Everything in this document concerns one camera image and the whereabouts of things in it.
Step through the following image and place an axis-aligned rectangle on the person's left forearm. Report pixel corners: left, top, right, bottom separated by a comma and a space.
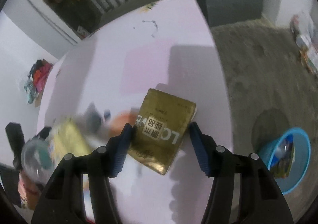
18, 171, 46, 211

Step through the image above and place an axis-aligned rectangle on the green plastic bag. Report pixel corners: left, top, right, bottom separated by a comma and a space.
38, 148, 53, 171

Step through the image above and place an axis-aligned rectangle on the pile of paper bags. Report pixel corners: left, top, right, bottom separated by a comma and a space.
24, 59, 53, 108

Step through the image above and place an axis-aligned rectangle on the blue plastic basket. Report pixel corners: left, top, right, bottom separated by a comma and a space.
258, 127, 311, 196

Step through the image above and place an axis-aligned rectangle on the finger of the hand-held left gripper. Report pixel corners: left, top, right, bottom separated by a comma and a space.
35, 127, 52, 141

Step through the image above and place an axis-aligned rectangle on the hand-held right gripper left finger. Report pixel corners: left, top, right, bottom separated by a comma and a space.
31, 123, 133, 224

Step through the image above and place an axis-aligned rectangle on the gold foil packet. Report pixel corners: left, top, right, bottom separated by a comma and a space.
127, 88, 197, 176

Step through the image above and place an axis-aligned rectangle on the clear plastic bottle blue label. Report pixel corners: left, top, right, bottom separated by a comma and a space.
21, 139, 54, 186

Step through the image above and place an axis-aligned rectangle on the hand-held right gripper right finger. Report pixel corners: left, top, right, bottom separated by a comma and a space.
188, 121, 295, 224

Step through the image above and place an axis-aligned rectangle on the yellow packet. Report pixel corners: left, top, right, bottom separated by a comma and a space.
48, 117, 93, 162

